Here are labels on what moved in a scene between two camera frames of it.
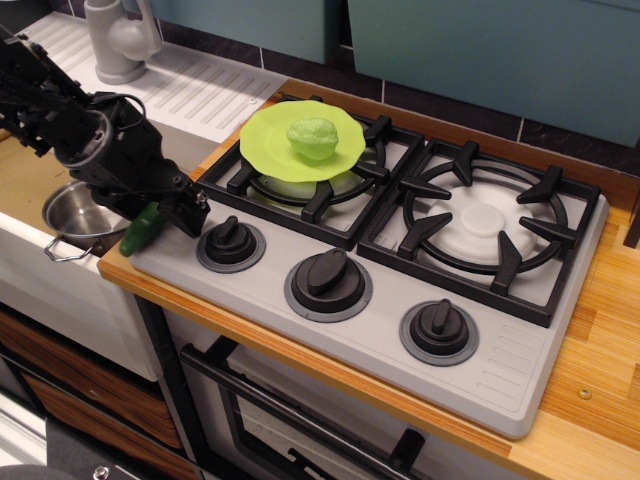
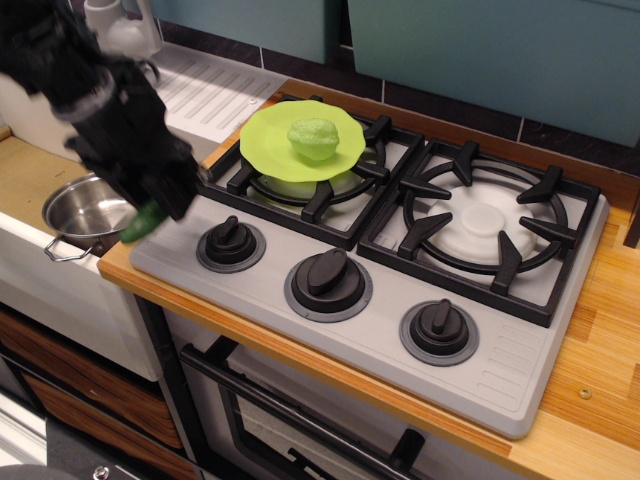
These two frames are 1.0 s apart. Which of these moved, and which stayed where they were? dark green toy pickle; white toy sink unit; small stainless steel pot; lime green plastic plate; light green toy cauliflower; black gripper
Moved: dark green toy pickle; black gripper
Stayed: lime green plastic plate; small stainless steel pot; light green toy cauliflower; white toy sink unit
